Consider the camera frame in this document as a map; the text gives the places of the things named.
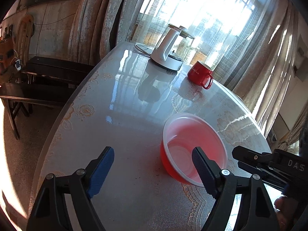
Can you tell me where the grey wall panel box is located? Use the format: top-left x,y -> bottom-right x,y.
292,36 -> 308,82

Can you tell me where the red plastic bowl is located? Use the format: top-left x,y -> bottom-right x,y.
160,113 -> 228,187

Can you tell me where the white sheer curtain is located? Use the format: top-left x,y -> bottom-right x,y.
135,0 -> 277,77

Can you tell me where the tied beige curtain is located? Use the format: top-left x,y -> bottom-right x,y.
279,111 -> 308,154

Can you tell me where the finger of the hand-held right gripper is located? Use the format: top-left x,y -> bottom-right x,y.
238,161 -> 289,190
232,146 -> 275,169

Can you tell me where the white kettle cable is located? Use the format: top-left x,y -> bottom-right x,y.
135,43 -> 154,56

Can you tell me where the red mug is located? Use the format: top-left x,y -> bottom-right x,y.
187,61 -> 214,89

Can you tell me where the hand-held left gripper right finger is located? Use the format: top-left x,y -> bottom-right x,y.
192,146 -> 280,231

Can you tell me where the beige velvet curtain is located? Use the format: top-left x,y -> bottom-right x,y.
228,0 -> 301,137
69,0 -> 154,65

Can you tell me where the dark wooden bench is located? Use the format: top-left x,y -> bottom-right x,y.
0,83 -> 75,140
25,56 -> 97,87

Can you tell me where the person's right hand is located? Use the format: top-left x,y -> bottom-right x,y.
274,196 -> 298,231

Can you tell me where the white glass electric kettle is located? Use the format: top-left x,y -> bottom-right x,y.
150,23 -> 195,71

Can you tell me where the light wooden chair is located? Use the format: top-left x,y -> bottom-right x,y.
14,14 -> 35,65

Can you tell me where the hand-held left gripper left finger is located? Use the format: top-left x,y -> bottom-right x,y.
26,146 -> 115,231

